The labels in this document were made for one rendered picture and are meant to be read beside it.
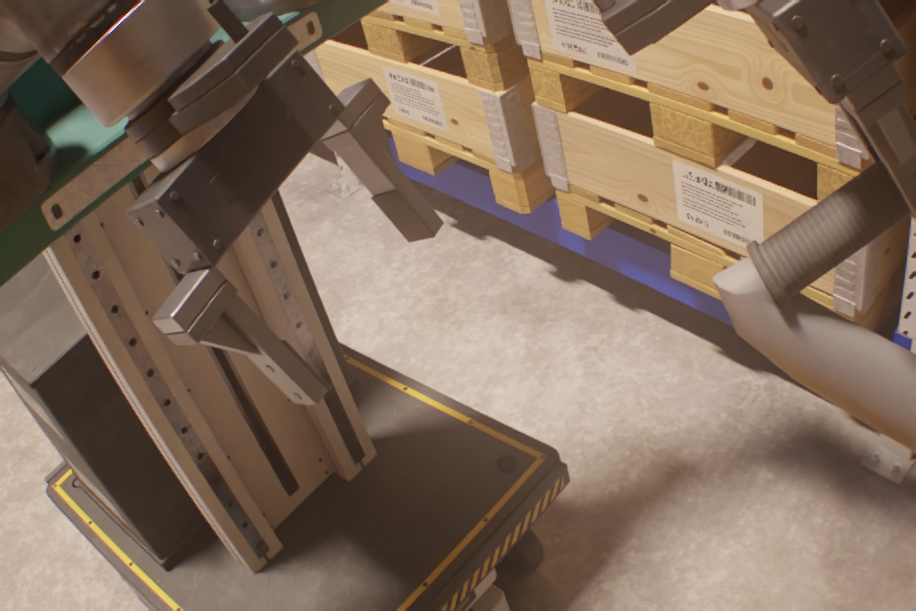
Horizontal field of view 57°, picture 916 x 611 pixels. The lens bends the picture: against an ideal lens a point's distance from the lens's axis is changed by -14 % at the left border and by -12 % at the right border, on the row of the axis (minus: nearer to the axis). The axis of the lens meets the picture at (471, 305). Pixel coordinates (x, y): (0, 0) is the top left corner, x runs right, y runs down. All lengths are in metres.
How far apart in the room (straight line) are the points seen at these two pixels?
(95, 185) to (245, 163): 0.50
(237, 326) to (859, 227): 0.34
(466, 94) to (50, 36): 1.75
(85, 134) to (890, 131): 0.83
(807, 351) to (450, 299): 2.06
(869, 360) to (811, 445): 1.55
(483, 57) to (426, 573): 1.09
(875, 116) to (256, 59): 0.29
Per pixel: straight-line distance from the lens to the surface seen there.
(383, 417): 1.85
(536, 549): 1.84
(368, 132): 0.59
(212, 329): 0.52
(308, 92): 0.55
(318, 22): 1.15
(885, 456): 2.09
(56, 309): 1.58
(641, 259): 2.20
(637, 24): 0.45
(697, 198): 1.86
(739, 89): 1.64
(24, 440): 2.83
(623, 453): 2.10
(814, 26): 0.42
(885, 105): 0.44
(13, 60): 0.57
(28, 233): 0.99
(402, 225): 0.61
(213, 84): 0.46
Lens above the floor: 1.64
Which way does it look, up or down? 41 degrees down
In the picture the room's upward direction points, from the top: 15 degrees counter-clockwise
